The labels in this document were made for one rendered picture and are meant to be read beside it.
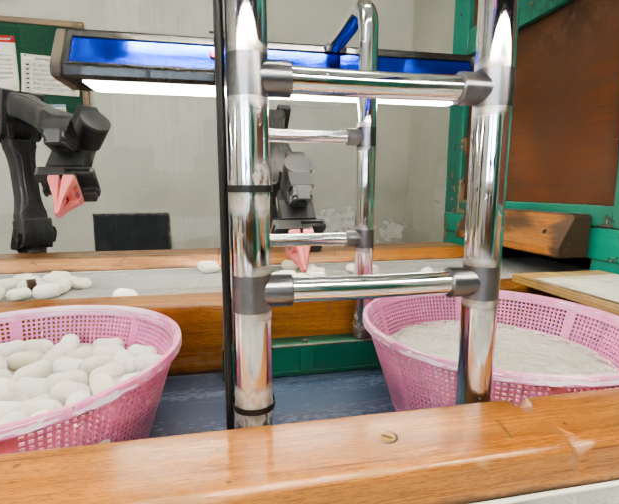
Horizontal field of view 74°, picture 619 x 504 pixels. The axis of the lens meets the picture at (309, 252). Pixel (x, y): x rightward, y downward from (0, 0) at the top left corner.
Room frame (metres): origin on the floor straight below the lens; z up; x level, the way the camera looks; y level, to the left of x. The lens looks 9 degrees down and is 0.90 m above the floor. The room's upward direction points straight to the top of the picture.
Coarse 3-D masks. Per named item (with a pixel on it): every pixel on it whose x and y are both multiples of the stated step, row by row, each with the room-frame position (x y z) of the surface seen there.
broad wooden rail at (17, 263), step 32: (0, 256) 0.82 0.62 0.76; (32, 256) 0.82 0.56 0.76; (64, 256) 0.82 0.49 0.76; (96, 256) 0.82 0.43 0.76; (128, 256) 0.82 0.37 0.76; (160, 256) 0.83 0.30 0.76; (192, 256) 0.84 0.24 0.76; (320, 256) 0.88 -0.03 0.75; (352, 256) 0.90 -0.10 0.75; (384, 256) 0.91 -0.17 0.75; (416, 256) 0.92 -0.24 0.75; (448, 256) 0.93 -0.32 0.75
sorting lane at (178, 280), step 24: (336, 264) 0.86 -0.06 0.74; (384, 264) 0.86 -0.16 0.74; (408, 264) 0.86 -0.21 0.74; (432, 264) 0.86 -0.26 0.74; (456, 264) 0.86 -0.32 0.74; (72, 288) 0.65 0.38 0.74; (96, 288) 0.65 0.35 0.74; (144, 288) 0.65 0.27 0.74; (168, 288) 0.65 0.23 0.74; (192, 288) 0.65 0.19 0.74; (216, 288) 0.65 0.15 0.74
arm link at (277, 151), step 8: (272, 112) 1.03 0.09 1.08; (280, 112) 1.03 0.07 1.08; (288, 112) 1.05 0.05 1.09; (272, 120) 1.00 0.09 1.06; (280, 120) 1.01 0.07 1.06; (288, 120) 1.07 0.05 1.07; (272, 128) 0.98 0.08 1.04; (280, 128) 0.99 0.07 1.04; (272, 144) 0.94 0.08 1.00; (280, 144) 0.94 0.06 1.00; (288, 144) 0.96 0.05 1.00; (272, 152) 0.92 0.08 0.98; (280, 152) 0.92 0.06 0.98; (272, 160) 0.90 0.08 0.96; (280, 160) 0.91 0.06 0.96; (272, 168) 0.88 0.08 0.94; (280, 168) 0.89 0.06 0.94; (272, 176) 0.87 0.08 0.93
